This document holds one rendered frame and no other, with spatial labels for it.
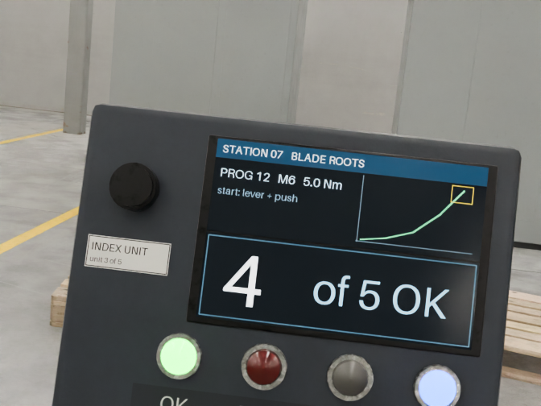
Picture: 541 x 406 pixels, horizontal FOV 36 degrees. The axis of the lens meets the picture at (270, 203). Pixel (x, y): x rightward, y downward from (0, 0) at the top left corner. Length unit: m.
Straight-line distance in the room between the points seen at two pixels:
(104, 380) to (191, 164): 0.14
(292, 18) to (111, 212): 7.57
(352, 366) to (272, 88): 7.60
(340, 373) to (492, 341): 0.09
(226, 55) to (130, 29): 0.98
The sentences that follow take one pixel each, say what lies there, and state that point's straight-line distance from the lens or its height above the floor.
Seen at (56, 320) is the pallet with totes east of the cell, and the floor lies 0.03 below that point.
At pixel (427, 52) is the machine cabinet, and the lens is 6.47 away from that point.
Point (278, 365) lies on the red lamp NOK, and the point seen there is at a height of 1.12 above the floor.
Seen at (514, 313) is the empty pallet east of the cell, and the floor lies 0.15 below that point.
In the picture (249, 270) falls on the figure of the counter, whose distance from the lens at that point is 0.48.
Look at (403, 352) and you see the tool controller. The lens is 0.49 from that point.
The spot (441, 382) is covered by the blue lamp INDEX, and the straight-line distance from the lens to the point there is 0.48.
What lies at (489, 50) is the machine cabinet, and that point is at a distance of 6.51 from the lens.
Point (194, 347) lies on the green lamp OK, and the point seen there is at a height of 1.12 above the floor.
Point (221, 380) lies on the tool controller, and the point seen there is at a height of 1.11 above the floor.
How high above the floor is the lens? 1.29
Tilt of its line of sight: 10 degrees down
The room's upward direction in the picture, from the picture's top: 6 degrees clockwise
